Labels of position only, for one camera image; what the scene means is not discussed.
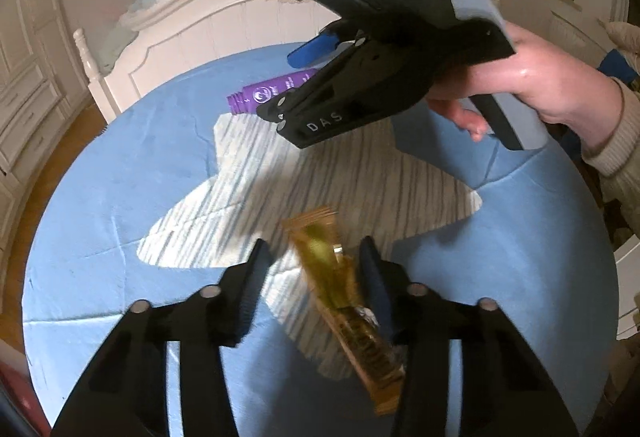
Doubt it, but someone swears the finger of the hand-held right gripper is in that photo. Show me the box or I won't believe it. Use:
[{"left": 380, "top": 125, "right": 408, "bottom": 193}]
[
  {"left": 256, "top": 51, "right": 367, "bottom": 124},
  {"left": 287, "top": 20, "right": 366, "bottom": 69}
]

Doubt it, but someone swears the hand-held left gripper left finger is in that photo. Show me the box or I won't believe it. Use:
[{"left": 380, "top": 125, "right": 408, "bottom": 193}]
[{"left": 50, "top": 238, "right": 275, "bottom": 437}]

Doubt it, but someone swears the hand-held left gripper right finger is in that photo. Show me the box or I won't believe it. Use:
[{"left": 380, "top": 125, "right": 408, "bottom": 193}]
[{"left": 357, "top": 235, "right": 568, "bottom": 437}]

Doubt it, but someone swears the purple tube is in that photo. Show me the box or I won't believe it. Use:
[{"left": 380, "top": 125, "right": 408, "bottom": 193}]
[{"left": 226, "top": 70, "right": 321, "bottom": 115}]

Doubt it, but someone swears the gold snack wrapper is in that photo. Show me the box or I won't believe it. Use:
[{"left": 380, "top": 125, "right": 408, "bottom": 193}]
[{"left": 280, "top": 206, "right": 406, "bottom": 418}]

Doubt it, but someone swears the person's right forearm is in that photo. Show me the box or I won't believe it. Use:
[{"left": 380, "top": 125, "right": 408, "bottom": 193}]
[{"left": 582, "top": 77, "right": 640, "bottom": 238}]

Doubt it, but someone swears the person's right hand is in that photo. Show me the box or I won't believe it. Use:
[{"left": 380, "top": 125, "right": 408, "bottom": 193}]
[{"left": 426, "top": 24, "right": 626, "bottom": 143}]

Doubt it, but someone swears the white bed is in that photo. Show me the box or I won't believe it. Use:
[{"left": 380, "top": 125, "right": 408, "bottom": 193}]
[{"left": 72, "top": 0, "right": 341, "bottom": 125}]

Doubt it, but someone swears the blue table cloth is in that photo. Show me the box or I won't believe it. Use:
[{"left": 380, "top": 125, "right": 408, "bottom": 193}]
[{"left": 22, "top": 42, "right": 618, "bottom": 437}]

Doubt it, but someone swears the light blue cloth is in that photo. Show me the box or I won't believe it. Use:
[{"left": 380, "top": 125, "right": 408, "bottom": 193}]
[{"left": 120, "top": 0, "right": 168, "bottom": 20}]

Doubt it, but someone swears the white wardrobe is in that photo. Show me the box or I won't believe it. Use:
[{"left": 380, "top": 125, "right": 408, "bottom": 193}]
[{"left": 0, "top": 0, "right": 96, "bottom": 198}]

